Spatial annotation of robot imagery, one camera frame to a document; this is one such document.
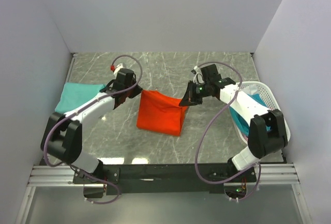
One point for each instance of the orange t-shirt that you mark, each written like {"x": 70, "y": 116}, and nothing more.
{"x": 160, "y": 113}

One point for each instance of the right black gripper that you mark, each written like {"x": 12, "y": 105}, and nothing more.
{"x": 190, "y": 98}

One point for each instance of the white garment in basket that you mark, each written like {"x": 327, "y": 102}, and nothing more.
{"x": 251, "y": 89}

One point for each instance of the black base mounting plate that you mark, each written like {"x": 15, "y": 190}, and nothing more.
{"x": 165, "y": 178}

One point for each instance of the white plastic laundry basket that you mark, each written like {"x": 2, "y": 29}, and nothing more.
{"x": 266, "y": 95}

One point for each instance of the aluminium frame rail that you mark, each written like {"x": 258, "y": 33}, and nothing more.
{"x": 62, "y": 176}

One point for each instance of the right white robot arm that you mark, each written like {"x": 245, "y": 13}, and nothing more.
{"x": 267, "y": 129}

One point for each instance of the folded mint green t-shirt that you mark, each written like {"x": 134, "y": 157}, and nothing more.
{"x": 76, "y": 94}

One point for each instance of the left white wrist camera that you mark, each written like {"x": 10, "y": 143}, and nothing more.
{"x": 116, "y": 68}

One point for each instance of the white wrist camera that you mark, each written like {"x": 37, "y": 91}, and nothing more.
{"x": 198, "y": 78}
{"x": 116, "y": 68}

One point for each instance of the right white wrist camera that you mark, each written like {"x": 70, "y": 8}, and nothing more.
{"x": 198, "y": 78}

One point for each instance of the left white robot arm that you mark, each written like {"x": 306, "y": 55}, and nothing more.
{"x": 62, "y": 137}

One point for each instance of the teal t-shirt in basket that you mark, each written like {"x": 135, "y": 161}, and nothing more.
{"x": 239, "y": 121}

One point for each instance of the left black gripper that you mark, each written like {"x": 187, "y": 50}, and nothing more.
{"x": 138, "y": 90}

